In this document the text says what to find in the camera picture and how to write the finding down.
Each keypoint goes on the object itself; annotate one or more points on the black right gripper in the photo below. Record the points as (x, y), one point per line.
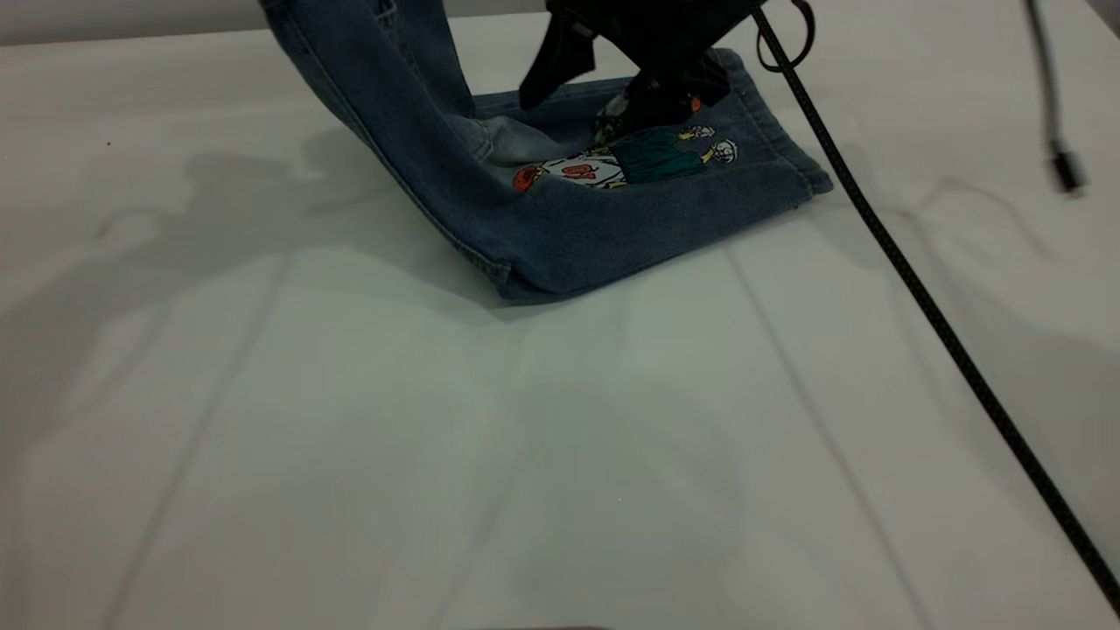
(665, 26)

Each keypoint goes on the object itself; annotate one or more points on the blue denim jeans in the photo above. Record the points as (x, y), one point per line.
(569, 236)

